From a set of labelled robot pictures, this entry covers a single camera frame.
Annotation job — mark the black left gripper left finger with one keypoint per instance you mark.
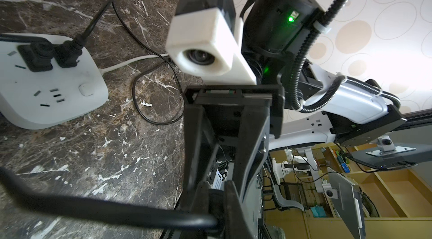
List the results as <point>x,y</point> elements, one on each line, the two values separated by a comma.
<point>200,205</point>

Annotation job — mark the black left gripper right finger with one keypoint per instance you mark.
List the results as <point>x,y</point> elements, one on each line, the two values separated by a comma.
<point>235,223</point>

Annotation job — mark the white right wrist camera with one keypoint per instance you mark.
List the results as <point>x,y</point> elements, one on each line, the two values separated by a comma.
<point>205,39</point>

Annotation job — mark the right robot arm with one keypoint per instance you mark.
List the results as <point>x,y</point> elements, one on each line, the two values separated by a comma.
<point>320,107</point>

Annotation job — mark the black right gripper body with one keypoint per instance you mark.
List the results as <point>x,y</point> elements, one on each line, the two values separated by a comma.
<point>225,117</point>

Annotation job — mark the white power strip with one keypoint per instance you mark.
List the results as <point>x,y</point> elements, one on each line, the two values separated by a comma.
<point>47,80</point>

